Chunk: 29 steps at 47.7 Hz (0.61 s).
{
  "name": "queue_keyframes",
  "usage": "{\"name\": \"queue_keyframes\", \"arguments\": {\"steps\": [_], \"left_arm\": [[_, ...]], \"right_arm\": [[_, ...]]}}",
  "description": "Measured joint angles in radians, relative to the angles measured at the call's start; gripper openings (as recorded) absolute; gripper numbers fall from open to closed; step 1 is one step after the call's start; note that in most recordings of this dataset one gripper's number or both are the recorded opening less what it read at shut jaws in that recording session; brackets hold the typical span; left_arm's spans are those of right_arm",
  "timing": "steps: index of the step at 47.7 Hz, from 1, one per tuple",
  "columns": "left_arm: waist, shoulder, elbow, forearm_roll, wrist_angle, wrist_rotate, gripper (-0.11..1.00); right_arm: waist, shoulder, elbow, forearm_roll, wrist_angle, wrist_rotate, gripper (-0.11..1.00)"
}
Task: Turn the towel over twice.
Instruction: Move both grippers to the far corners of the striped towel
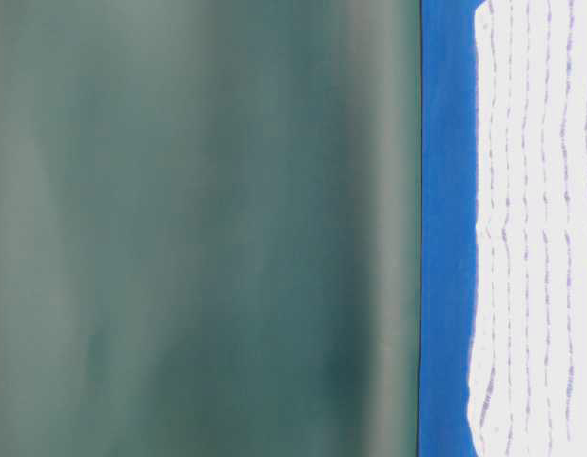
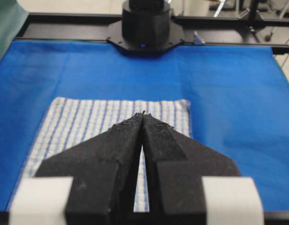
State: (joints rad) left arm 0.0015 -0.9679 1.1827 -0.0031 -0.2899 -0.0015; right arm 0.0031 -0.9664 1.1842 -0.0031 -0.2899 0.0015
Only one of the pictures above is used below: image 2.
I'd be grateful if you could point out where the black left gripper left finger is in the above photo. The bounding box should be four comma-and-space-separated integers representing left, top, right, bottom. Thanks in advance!
8, 112, 143, 225

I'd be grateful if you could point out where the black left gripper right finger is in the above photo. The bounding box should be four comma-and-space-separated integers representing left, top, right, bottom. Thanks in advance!
140, 113, 265, 225

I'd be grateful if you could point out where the blue white striped towel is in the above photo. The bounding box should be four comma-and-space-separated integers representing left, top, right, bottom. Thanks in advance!
24, 97, 192, 213

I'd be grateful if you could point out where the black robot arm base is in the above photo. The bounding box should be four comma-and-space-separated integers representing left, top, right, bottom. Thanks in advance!
107, 0, 185, 55

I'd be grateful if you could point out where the blue table cloth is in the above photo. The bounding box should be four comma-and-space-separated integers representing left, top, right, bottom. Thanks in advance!
0, 40, 289, 211

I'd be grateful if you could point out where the green curtain backdrop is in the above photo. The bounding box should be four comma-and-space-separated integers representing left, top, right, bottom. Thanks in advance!
0, 0, 29, 60

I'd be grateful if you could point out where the black table frame rail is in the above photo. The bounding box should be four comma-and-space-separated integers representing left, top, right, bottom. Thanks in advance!
15, 11, 289, 55

